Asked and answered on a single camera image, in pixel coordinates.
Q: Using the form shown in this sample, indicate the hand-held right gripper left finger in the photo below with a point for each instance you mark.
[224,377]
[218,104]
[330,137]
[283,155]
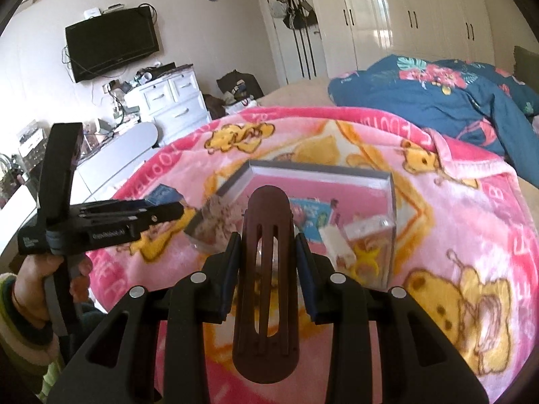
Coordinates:
[231,261]

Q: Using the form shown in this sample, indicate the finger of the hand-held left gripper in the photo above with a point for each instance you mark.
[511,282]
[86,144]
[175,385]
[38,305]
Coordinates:
[160,213]
[109,206]

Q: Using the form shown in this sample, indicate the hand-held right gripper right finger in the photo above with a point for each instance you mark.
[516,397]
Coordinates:
[303,261]

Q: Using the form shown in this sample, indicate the small blue box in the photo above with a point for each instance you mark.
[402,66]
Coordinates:
[162,195]

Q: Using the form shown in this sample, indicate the white card earring packet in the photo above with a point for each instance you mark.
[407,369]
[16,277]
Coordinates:
[370,229]

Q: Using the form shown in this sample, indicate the brown plastic hair clip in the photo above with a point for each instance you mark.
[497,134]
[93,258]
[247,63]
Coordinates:
[252,345]

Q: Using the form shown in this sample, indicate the grey cardboard box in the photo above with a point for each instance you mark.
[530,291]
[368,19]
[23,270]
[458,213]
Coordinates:
[294,172]

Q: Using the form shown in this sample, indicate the person's left forearm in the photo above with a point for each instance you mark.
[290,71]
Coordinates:
[21,345]

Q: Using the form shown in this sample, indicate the person's left hand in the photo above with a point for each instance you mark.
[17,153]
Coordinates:
[33,286]

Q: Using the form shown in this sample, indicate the floral fabric scrunchie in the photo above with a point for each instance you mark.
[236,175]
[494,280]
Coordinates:
[214,223]

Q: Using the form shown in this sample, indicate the white oval table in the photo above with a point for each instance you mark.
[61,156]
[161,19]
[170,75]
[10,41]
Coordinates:
[126,147]

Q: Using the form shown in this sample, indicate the pink book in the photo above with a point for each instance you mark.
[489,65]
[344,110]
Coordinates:
[320,191]

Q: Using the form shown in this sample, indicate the white drawer dresser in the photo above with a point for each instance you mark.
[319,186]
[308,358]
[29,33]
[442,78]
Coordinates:
[177,101]

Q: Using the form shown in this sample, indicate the clutter on dresser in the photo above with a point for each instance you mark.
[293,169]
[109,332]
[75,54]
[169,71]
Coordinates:
[143,78]

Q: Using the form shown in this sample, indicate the black bag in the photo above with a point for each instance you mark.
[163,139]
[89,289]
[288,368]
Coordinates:
[240,86]

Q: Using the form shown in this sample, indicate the white router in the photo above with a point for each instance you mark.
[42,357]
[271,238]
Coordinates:
[92,13]

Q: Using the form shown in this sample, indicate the pink bear print blanket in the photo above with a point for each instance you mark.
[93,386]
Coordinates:
[463,227]

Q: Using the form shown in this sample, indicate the beige bed sheet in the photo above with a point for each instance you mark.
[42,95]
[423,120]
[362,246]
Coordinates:
[303,92]

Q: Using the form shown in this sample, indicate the white door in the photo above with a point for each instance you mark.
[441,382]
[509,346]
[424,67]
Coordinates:
[311,59]

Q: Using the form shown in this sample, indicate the blue floral quilt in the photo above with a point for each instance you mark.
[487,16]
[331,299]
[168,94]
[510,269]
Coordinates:
[442,101]

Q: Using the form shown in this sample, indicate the hanging bags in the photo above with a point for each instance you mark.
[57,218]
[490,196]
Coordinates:
[294,8]

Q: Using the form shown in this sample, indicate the white wardrobe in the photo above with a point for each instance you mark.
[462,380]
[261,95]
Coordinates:
[379,17]

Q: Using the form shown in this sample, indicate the green pillow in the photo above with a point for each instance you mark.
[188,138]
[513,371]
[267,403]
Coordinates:
[526,65]

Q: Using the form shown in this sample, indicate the black wall television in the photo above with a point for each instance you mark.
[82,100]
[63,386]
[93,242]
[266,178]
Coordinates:
[111,44]

